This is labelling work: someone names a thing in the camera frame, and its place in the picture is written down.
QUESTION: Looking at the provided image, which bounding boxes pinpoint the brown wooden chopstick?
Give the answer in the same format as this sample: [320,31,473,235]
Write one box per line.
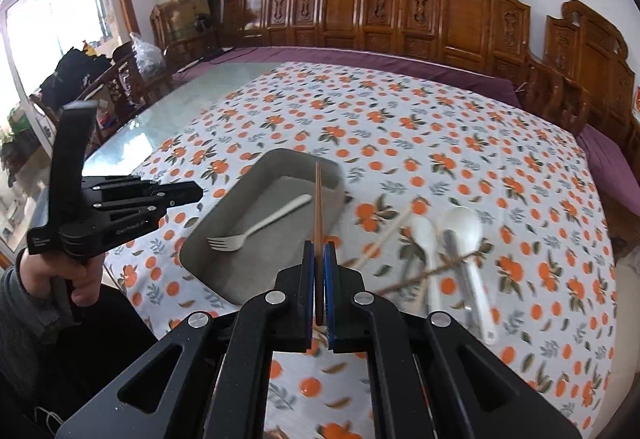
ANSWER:
[375,249,482,295]
[314,162,324,326]

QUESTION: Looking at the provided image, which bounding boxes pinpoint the cream plastic fork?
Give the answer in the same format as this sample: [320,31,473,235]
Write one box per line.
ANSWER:
[207,194,312,253]

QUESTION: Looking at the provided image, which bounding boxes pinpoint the small white plastic spoon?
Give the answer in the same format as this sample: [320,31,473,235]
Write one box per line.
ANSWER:
[411,215,440,315]

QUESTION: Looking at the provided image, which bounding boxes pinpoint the cream plastic chopstick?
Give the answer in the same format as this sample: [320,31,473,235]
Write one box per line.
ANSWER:
[352,206,412,270]

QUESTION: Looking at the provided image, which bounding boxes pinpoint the large cream plastic spoon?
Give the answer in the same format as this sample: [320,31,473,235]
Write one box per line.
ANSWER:
[438,206,498,345]

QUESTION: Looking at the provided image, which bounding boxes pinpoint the person's left forearm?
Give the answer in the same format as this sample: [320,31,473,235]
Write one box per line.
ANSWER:
[0,262,76,439]

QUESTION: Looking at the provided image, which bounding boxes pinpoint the person's left hand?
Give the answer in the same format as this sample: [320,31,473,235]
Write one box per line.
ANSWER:
[18,251,105,307]

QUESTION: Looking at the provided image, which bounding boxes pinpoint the wooden chair left side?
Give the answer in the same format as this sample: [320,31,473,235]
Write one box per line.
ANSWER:
[29,42,172,150]

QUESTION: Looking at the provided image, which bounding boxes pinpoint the white plastic bag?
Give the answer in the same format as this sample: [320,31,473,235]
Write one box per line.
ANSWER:
[130,32,166,82]

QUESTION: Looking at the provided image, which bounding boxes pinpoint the grey metal rectangular tray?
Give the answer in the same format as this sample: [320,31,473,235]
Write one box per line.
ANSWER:
[179,149,346,306]

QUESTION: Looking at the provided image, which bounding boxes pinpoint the orange floral tablecloth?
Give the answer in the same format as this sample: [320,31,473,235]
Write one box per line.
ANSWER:
[106,63,617,438]

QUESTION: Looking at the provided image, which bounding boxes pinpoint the purple armchair cushion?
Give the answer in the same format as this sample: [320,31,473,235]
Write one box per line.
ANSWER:
[576,124,640,215]

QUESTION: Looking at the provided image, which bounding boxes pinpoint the purple sofa cushion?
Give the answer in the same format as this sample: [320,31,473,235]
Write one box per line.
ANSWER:
[172,46,521,108]

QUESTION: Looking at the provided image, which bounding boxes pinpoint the carved wooden armchair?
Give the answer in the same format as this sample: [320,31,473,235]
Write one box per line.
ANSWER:
[544,0,639,163]

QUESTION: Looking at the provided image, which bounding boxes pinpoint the carved wooden long sofa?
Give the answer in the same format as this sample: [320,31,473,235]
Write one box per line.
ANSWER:
[150,0,591,136]

